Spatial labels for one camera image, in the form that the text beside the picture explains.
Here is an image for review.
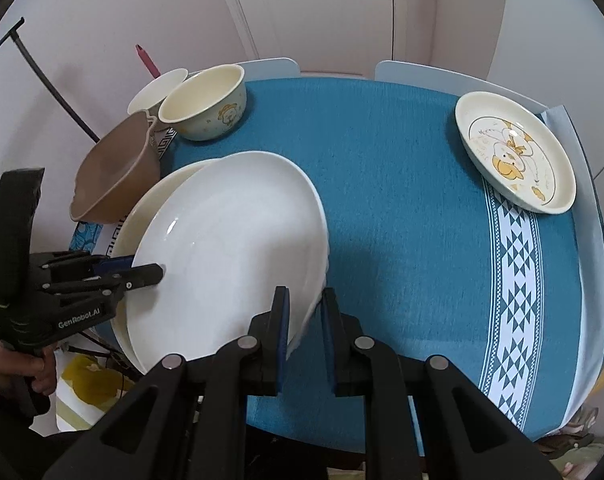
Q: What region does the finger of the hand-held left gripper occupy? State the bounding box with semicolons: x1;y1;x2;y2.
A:
32;251;134;277
40;263;164;297

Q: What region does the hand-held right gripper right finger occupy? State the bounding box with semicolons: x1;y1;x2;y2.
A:
320;287;570;480

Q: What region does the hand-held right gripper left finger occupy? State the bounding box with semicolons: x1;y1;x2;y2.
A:
42;286;290;480

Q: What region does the large cream plate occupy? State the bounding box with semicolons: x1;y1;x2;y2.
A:
110;159;223;376

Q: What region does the brown bowl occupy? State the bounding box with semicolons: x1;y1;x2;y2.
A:
70;110;163;223

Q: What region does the large white plate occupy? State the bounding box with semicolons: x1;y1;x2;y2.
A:
126;151;330;376

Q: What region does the cream bowl with duck print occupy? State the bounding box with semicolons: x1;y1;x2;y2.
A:
158;64;247;142

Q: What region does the white bowl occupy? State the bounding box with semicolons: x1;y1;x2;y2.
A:
127;68;189;117

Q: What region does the cream plate with cartoon print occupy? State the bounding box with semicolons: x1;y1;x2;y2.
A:
454;91;578;215

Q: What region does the person's left hand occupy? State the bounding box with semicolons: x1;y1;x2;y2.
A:
0;339;58;397

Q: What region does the yellow and white cloth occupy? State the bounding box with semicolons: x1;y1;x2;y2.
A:
52;345;142;433

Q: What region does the person's dark clothing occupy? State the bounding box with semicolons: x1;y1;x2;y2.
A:
0;390;90;480

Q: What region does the blue tablecloth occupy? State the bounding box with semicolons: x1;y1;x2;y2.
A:
152;76;604;456

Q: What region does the black metal stand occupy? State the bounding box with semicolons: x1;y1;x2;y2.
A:
0;17;102;143

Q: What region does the pink stick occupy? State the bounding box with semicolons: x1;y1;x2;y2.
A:
135;44;161;79

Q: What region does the white chair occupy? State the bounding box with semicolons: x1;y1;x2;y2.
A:
242;57;300;83
374;60;550;111

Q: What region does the white door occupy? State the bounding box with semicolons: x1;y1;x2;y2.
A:
209;0;510;79

